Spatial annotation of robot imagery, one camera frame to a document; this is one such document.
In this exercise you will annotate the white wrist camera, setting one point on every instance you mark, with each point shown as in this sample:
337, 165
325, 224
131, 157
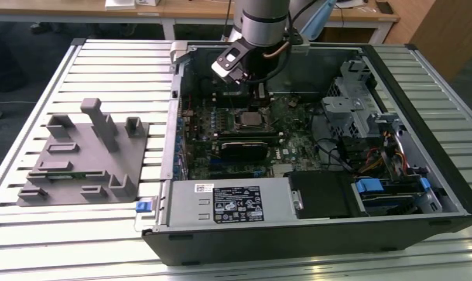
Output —
228, 63

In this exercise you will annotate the silver disk bay bracket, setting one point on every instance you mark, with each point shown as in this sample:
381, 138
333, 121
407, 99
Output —
409, 146

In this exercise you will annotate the CPU socket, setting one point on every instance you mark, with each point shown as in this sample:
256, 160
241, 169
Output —
233, 127

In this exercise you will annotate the small silver heatsink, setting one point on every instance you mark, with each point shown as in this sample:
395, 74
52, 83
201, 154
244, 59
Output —
283, 170

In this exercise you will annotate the black plastic shroud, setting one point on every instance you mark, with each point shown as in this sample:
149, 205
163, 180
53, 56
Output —
321, 196

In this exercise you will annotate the wooden cabinet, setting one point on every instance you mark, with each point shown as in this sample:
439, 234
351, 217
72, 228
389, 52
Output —
455, 29

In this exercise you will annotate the blue disk carrier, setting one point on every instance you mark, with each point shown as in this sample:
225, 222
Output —
367, 185

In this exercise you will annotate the grey case latch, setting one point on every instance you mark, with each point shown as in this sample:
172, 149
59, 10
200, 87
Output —
179, 52

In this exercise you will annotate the wooden desk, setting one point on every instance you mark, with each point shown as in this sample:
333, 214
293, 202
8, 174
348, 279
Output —
64, 10

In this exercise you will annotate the black RAM slot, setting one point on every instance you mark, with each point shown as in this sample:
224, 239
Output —
247, 138
247, 134

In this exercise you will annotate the grey parts rack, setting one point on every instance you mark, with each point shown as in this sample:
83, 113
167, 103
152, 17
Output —
91, 164

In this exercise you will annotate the black PC case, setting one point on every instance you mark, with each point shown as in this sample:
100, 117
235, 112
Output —
259, 246

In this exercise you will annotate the small black desk item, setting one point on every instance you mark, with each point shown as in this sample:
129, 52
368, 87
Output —
384, 7

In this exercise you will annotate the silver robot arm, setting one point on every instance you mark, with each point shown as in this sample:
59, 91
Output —
261, 20

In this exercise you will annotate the metal drive cage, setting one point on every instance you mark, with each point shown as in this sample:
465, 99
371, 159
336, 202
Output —
345, 108

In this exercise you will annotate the blue latch tab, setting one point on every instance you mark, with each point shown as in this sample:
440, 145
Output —
143, 206

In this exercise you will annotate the green RAM stick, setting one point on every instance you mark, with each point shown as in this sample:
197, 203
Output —
73, 175

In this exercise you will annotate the grey power supply unit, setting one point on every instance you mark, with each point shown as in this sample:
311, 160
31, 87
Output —
189, 205

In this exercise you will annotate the white labelled box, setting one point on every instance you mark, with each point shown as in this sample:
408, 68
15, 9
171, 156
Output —
148, 2

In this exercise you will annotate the green motherboard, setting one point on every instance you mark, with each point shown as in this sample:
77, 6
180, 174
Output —
299, 140

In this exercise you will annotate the black graphics card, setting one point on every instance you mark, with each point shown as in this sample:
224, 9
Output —
244, 150

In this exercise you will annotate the plain white box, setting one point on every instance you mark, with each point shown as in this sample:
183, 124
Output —
120, 4

